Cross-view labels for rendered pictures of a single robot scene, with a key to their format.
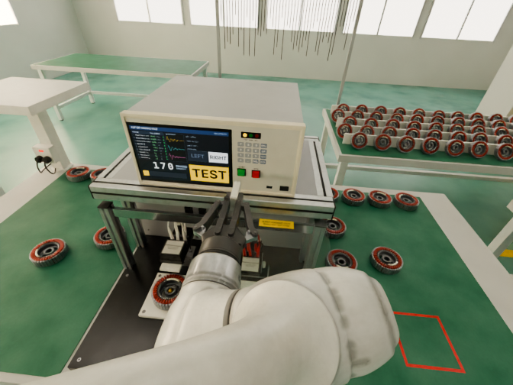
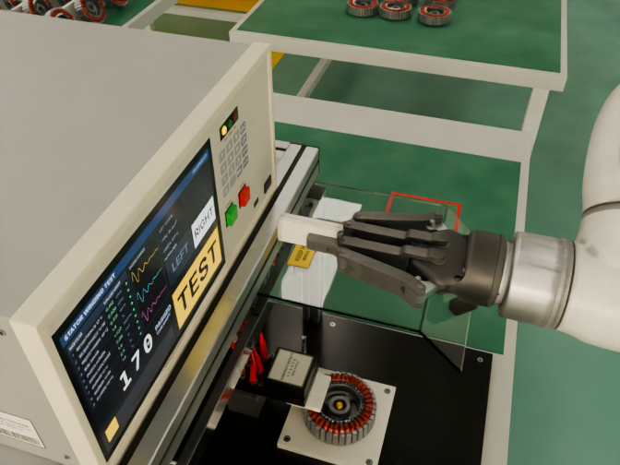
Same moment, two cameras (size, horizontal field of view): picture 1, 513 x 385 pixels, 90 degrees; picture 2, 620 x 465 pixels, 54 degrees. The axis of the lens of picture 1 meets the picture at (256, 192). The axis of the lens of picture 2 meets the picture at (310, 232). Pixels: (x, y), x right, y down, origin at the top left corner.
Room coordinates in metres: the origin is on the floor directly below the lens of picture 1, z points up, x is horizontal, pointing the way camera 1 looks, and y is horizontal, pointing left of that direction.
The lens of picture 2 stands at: (0.36, 0.53, 1.62)
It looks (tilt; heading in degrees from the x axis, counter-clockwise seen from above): 42 degrees down; 284
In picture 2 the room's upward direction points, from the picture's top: straight up
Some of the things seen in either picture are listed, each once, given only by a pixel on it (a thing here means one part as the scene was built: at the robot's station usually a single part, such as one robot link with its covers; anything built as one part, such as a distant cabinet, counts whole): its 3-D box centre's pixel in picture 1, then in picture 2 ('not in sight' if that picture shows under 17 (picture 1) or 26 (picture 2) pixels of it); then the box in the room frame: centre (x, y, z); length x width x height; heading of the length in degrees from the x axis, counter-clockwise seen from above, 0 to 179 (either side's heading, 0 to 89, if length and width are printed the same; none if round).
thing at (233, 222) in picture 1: (235, 221); (393, 241); (0.39, 0.04, 1.18); 0.11 x 0.01 x 0.04; 175
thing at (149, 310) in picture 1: (172, 295); not in sight; (0.45, 0.25, 0.78); 0.15 x 0.15 x 0.01; 87
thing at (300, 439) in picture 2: not in sight; (339, 416); (0.44, 0.01, 0.78); 0.15 x 0.15 x 0.01; 87
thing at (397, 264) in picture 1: (385, 260); not in sight; (0.65, -0.51, 0.77); 0.11 x 0.11 x 0.04
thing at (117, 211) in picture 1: (211, 220); (236, 363); (0.55, 0.13, 1.03); 0.62 x 0.01 x 0.03; 87
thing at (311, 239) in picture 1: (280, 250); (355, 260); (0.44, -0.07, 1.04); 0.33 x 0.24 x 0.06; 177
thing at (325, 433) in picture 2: not in sight; (339, 407); (0.44, 0.01, 0.80); 0.11 x 0.11 x 0.04
